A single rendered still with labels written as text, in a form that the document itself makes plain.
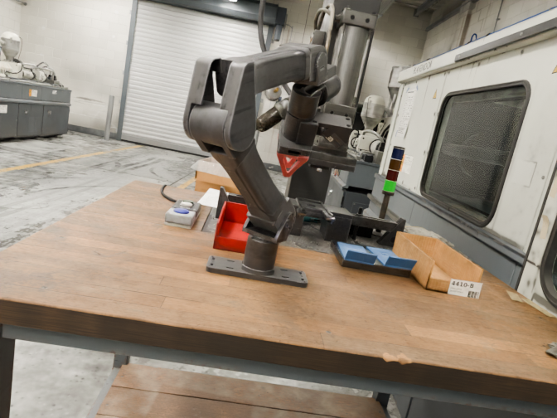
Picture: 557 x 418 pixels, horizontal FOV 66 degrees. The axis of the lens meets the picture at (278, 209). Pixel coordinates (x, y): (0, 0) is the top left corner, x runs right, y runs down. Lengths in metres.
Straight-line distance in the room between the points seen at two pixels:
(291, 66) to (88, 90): 10.70
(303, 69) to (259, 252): 0.34
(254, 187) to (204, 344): 0.26
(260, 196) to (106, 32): 10.67
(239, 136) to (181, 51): 10.11
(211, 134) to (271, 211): 0.22
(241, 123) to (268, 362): 0.35
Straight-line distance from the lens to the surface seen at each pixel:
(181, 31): 10.79
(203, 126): 0.64
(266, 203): 0.77
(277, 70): 0.72
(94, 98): 11.32
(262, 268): 0.83
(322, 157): 1.18
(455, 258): 1.18
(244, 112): 0.63
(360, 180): 4.33
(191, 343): 0.65
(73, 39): 11.60
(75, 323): 0.68
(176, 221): 1.09
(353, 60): 1.21
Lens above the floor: 1.20
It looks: 11 degrees down
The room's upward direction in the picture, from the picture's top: 11 degrees clockwise
